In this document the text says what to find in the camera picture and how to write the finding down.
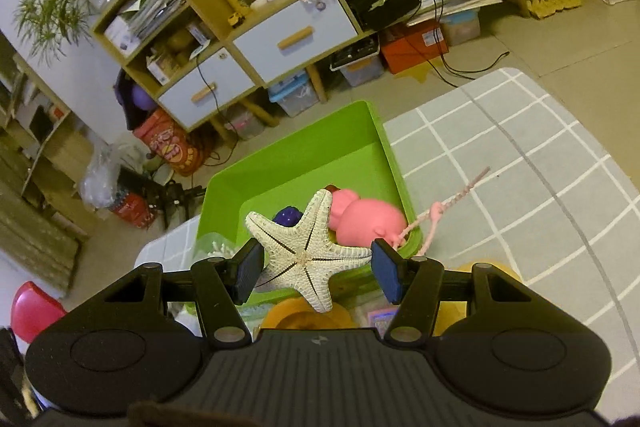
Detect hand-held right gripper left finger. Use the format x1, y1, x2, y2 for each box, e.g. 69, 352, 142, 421
102, 239, 266, 350

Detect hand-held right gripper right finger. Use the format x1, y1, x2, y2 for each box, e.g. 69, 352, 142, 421
371, 238, 538, 350

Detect clear cotton swab jar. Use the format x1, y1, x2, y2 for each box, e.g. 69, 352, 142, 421
192, 232, 241, 265

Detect small pink box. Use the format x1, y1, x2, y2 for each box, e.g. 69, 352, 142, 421
367, 307, 401, 335

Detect white starfish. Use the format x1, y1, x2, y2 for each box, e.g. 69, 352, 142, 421
245, 188, 373, 314

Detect pink toy pig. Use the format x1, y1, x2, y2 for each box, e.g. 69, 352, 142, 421
325, 184, 408, 252

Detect purple toy grapes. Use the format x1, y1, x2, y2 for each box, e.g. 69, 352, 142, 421
272, 205, 303, 228

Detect orange toy bowl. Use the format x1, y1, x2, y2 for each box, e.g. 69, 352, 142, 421
260, 299, 356, 343

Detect yellow toy pot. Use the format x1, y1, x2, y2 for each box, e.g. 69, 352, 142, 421
425, 258, 523, 338

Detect green plastic box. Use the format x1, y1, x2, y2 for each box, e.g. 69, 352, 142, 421
192, 101, 426, 308

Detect black tripod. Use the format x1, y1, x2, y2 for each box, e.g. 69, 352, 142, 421
117, 167, 208, 230

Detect clear storage box pink contents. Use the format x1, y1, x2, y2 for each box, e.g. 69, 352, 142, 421
225, 104, 266, 140

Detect red snack bag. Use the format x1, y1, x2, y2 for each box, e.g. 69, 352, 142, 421
132, 107, 203, 178

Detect grey checked tablecloth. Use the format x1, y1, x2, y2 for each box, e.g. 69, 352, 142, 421
132, 67, 640, 408

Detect clear plastic bag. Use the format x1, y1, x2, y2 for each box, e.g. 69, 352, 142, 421
77, 142, 146, 212

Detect clear storage box blue lid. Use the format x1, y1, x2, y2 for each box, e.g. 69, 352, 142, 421
267, 72, 321, 118

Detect purple ball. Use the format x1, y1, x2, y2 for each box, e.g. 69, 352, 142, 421
131, 84, 153, 112

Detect dark purple bag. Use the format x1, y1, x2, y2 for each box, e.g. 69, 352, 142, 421
112, 69, 151, 130

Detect clear storage box black lid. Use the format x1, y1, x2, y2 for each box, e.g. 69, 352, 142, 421
330, 38, 386, 88

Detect red chair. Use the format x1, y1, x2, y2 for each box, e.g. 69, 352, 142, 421
10, 281, 68, 350

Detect white cardboard box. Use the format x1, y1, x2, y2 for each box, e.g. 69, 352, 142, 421
146, 52, 183, 85

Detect orange cardboard box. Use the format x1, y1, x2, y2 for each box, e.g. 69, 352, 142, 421
380, 21, 449, 75

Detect wooden bookshelf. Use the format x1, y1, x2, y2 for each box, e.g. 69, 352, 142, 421
0, 47, 96, 208

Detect white printed box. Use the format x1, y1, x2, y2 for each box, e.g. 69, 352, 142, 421
103, 17, 143, 58

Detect stack of papers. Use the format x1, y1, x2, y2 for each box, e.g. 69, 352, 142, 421
120, 0, 193, 40

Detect pink braided rope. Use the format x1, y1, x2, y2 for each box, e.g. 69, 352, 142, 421
395, 166, 493, 258

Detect white drawer wooden handle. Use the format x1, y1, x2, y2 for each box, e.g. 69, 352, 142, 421
231, 0, 362, 84
157, 48, 258, 130

